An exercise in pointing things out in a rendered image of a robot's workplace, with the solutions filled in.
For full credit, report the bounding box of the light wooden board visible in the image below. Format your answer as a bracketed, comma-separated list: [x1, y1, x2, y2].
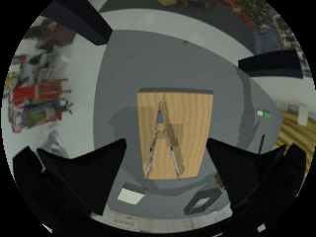
[137, 91, 213, 179]

